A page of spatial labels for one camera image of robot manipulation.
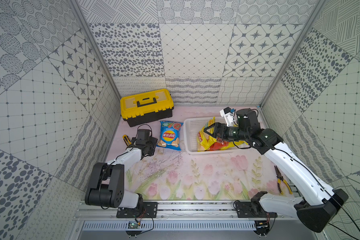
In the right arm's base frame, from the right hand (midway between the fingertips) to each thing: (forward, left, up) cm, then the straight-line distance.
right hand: (209, 133), depth 69 cm
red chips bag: (+4, -8, -17) cm, 19 cm away
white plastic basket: (+22, +8, -24) cm, 33 cm away
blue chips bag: (+14, +22, -22) cm, 34 cm away
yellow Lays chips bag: (+8, 0, -17) cm, 19 cm away
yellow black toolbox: (+28, +45, -12) cm, 54 cm away
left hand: (+11, +30, -21) cm, 38 cm away
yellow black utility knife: (+12, +51, -26) cm, 59 cm away
